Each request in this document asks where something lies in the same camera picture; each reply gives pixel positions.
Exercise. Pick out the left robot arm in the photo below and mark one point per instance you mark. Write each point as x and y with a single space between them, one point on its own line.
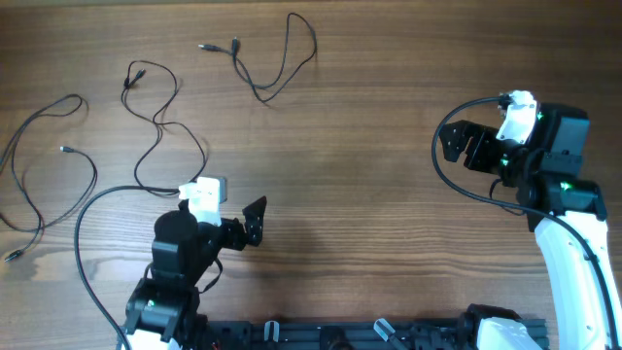
162 312

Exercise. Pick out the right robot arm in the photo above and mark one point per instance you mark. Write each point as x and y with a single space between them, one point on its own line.
537 150

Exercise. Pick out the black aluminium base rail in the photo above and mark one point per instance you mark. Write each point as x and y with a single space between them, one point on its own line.
418 335

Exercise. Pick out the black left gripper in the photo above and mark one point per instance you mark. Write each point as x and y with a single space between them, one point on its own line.
235 238

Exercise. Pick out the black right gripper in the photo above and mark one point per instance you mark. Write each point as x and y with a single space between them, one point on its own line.
483 137

